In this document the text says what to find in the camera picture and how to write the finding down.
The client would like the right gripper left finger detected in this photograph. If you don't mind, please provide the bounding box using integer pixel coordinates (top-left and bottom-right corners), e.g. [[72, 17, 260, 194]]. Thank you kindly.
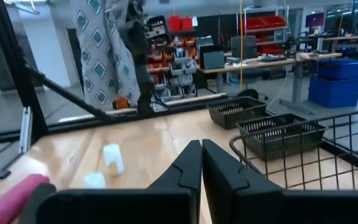
[[147, 139, 203, 224]]

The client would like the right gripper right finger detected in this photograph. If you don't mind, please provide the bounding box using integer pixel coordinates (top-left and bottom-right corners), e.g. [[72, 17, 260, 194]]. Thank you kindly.
[[202, 139, 284, 224]]

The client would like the small white plastic vial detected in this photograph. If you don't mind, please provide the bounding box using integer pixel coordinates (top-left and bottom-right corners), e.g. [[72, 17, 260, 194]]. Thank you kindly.
[[103, 142, 126, 177], [83, 172, 106, 190]]

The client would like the black wire basket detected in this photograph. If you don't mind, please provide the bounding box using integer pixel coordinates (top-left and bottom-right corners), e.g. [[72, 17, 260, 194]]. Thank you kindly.
[[228, 107, 358, 191]]

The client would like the white blue-patterned bandage roll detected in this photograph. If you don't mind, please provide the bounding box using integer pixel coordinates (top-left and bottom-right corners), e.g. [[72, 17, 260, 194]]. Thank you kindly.
[[70, 0, 142, 111]]

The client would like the small black plastic bin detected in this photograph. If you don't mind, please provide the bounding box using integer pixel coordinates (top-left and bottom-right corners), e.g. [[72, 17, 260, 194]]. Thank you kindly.
[[236, 113, 328, 162], [206, 96, 269, 130]]

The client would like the wide red plastic bin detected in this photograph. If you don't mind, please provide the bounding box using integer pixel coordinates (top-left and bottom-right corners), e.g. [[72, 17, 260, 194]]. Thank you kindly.
[[246, 17, 269, 31], [261, 15, 288, 29]]

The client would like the black office chair base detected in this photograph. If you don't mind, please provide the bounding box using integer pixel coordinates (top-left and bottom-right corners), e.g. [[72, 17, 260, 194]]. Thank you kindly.
[[236, 88, 260, 101]]

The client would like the parts rack with small bins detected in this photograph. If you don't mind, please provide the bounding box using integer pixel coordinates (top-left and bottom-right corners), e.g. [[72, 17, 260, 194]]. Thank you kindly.
[[146, 15, 198, 105]]

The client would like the black computer monitor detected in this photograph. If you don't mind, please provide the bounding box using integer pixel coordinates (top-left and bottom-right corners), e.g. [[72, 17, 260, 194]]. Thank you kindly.
[[199, 45, 226, 70], [230, 35, 259, 60]]

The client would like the wooden office desk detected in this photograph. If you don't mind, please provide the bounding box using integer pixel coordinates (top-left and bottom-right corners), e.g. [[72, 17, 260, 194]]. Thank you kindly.
[[317, 33, 358, 62], [197, 52, 343, 108]]

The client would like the blue plastic tote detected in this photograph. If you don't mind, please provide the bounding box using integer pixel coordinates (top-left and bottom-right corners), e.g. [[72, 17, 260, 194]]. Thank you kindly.
[[314, 58, 358, 81], [308, 76, 358, 109]]

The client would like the metal storage shelf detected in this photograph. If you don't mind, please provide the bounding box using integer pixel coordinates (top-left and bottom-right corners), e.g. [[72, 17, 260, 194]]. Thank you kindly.
[[243, 5, 291, 57]]

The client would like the black bandage roll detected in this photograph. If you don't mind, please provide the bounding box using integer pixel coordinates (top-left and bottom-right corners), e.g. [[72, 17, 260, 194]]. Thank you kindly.
[[19, 183, 57, 224]]

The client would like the pink bandage roll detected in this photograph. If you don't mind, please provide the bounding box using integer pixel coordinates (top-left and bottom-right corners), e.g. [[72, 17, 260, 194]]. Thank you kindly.
[[0, 173, 51, 224]]

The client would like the white metal bracket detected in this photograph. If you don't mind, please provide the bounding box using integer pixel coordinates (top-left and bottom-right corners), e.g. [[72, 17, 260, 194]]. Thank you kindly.
[[19, 107, 34, 155]]

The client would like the black aluminium table frame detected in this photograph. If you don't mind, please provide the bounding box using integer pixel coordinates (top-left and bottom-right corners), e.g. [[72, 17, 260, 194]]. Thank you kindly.
[[0, 0, 226, 190]]

